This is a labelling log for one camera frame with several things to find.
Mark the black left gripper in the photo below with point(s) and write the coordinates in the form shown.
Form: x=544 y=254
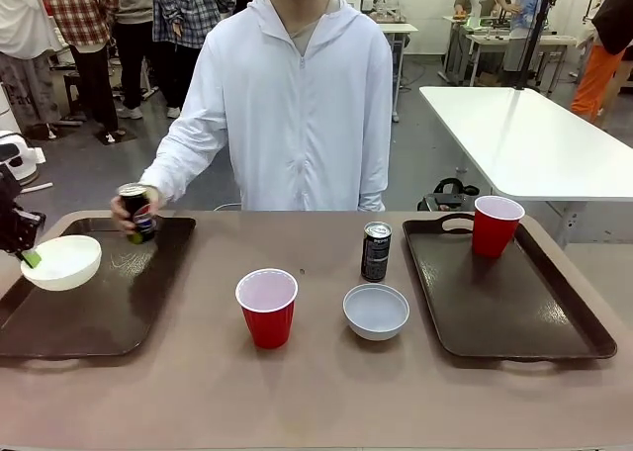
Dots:
x=14 y=221

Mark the black vertical pole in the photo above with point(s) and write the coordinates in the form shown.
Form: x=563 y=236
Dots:
x=535 y=33

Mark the person in white shirt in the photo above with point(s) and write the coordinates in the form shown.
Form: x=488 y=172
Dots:
x=22 y=50

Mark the white plastic bowl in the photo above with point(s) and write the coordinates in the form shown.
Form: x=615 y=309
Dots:
x=377 y=315
x=62 y=269

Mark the person in white hoodie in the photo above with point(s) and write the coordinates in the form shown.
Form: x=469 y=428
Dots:
x=297 y=105

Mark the person's right forearm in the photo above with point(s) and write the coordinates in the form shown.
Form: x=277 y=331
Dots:
x=183 y=154

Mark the white background desk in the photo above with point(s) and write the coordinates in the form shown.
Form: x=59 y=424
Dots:
x=514 y=45

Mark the person in blue patterned shirt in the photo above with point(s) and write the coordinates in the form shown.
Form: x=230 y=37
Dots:
x=521 y=11

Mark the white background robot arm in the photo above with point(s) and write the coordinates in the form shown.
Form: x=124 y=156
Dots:
x=477 y=1

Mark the red plastic cup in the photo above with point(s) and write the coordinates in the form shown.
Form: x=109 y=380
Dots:
x=267 y=312
x=494 y=228

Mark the person's left forearm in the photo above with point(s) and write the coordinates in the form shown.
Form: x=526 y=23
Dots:
x=372 y=194

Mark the black bag on floor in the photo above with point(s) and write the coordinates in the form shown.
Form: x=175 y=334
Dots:
x=447 y=196

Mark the person in grey top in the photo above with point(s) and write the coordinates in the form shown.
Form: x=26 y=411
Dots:
x=133 y=45

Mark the person in red plaid shirt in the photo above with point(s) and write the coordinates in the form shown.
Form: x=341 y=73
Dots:
x=84 y=40

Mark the dark brown plastic tray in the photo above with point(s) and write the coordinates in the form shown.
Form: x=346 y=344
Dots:
x=504 y=297
x=94 y=293

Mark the person in blue plaid shirt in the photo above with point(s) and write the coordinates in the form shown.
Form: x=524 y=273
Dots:
x=190 y=30

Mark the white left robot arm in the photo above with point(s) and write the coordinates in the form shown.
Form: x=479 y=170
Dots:
x=11 y=155

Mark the white folding table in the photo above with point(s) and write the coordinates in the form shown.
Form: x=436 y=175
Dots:
x=534 y=139

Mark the person in orange trousers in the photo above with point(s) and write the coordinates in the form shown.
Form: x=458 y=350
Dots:
x=601 y=60

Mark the black Pepsi can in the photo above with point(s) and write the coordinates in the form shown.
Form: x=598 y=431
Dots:
x=376 y=253
x=139 y=214

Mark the person's right hand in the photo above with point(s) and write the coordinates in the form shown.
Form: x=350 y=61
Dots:
x=121 y=211

